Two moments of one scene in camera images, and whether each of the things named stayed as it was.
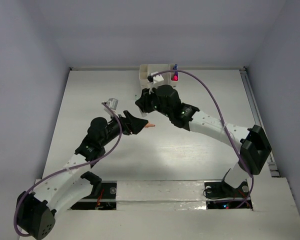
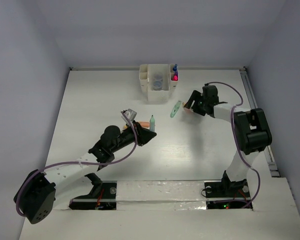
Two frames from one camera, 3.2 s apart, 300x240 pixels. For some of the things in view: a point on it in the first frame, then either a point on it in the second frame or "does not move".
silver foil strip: x=160 y=195 does not move
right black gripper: x=144 y=101 → x=196 y=95
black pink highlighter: x=175 y=78 does not move
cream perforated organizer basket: x=147 y=70 does not move
